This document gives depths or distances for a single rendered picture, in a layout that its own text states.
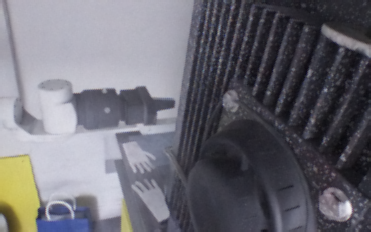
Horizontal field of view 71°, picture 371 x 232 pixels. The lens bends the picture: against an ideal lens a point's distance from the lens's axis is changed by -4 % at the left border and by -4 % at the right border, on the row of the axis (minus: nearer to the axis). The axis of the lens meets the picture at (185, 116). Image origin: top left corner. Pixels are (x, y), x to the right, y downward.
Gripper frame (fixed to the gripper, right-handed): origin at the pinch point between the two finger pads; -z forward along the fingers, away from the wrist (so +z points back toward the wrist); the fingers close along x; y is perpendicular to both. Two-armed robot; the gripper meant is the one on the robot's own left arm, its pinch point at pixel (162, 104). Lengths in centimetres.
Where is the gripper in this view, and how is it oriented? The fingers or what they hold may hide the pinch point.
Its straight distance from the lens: 64.8
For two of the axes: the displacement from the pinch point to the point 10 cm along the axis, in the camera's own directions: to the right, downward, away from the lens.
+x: -3.7, -5.3, 7.6
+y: -1.4, 8.4, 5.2
